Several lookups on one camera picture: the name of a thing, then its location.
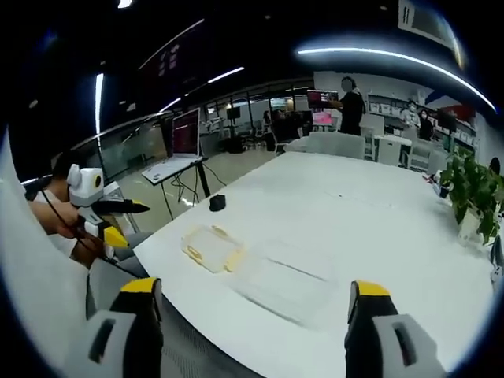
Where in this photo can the short ceiling light strip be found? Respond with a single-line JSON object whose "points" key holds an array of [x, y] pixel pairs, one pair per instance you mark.
{"points": [[98, 98], [226, 75]]}

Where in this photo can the monitor with pink screen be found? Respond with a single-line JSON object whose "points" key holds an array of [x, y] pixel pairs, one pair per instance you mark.
{"points": [[323, 118]]}

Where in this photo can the shelf with white boxes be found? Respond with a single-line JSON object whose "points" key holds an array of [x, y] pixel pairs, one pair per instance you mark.
{"points": [[393, 108]]}

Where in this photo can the ceiling air vent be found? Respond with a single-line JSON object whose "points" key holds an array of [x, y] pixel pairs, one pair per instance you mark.
{"points": [[423, 19]]}

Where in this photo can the monitor with red screen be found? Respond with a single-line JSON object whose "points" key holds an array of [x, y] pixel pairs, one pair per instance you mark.
{"points": [[322, 98]]}

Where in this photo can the small dark monitor on stand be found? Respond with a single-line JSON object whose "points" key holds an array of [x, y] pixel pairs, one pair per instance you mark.
{"points": [[233, 113]]}

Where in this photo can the black tripod stand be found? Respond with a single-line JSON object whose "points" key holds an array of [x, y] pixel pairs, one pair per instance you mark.
{"points": [[202, 185]]}

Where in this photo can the person's left hand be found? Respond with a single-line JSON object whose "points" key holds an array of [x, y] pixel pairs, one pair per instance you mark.
{"points": [[84, 250]]}

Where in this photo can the small black round object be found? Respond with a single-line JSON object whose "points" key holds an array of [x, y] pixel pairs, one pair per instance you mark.
{"points": [[217, 203]]}

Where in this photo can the grey padded chair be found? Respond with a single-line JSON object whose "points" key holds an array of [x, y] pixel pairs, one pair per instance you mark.
{"points": [[336, 145]]}

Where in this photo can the green potted plant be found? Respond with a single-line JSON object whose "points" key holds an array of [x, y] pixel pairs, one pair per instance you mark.
{"points": [[470, 189]]}

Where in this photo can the person's head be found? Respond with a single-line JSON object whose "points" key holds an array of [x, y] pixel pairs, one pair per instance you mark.
{"points": [[63, 165]]}

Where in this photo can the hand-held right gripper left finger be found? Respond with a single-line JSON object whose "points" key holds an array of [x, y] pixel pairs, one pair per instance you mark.
{"points": [[134, 338]]}

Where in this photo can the long curved ceiling light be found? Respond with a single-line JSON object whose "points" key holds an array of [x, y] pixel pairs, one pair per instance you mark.
{"points": [[393, 59]]}

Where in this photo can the clear lid with yellow clips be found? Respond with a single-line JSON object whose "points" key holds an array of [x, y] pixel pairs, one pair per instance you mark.
{"points": [[210, 248]]}

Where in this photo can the clear plastic container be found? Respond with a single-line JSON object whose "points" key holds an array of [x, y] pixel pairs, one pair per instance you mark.
{"points": [[291, 283]]}

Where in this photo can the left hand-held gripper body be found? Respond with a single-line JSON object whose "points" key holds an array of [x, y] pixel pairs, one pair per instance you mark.
{"points": [[84, 189]]}

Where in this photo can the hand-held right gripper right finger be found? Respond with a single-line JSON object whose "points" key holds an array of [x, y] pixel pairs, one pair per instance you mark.
{"points": [[378, 342]]}

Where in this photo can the white laptop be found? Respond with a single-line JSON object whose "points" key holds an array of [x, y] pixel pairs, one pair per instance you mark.
{"points": [[185, 136]]}

